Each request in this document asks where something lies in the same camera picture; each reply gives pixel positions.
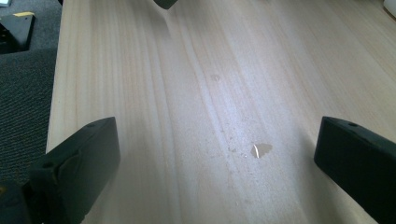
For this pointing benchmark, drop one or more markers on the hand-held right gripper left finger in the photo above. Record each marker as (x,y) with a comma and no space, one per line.
(77,168)

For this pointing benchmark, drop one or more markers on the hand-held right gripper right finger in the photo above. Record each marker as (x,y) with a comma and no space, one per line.
(358,161)

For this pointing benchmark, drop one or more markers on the yellow tape strip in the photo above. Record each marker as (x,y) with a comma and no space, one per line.
(23,14)

